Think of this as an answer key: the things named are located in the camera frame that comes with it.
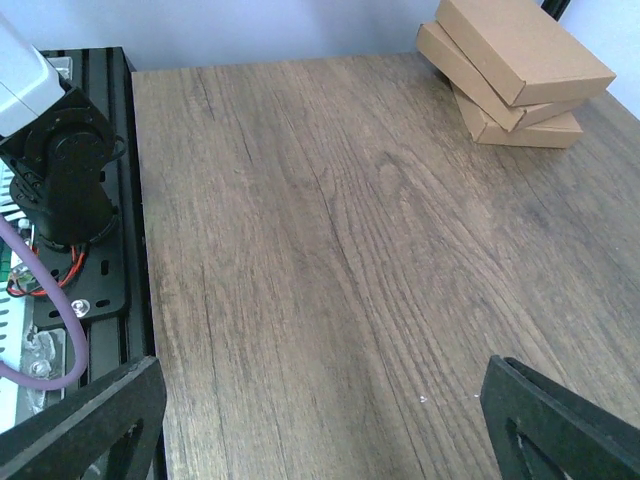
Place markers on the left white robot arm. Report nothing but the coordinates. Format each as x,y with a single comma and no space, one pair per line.
56,142

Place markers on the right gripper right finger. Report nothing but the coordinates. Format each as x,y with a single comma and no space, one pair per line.
541,430

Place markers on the black aluminium frame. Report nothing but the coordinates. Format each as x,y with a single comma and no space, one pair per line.
113,279

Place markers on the folded brown cardboard box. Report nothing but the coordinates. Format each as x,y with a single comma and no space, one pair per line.
436,45

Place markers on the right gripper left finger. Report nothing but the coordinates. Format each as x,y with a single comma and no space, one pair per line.
118,416

